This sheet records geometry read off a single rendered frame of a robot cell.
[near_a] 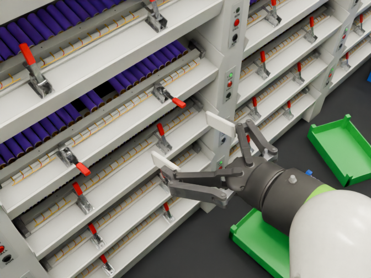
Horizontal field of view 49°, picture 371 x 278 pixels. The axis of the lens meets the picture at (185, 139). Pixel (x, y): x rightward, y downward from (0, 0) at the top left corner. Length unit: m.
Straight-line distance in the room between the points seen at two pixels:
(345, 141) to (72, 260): 1.32
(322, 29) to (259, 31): 0.46
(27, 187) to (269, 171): 0.49
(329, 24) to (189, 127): 0.73
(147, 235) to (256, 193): 0.87
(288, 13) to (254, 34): 0.15
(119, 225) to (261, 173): 0.71
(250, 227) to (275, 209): 1.06
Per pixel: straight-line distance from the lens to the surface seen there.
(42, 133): 0.91
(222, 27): 1.00
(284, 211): 0.58
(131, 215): 1.26
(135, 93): 0.96
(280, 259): 1.61
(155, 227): 1.46
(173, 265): 1.57
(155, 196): 1.29
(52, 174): 0.89
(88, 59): 0.79
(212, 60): 1.08
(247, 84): 1.33
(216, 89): 1.13
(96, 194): 1.07
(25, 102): 0.75
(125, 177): 1.09
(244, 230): 1.64
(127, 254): 1.43
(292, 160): 1.87
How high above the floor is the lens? 1.45
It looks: 50 degrees down
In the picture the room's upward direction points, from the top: straight up
